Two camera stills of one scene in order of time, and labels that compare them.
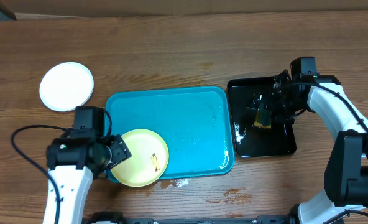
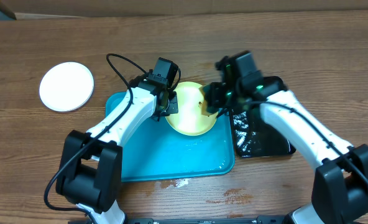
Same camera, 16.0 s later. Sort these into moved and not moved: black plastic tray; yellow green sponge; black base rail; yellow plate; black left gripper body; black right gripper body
Moved: yellow plate; black right gripper body; yellow green sponge; black left gripper body
Not moved: black base rail; black plastic tray
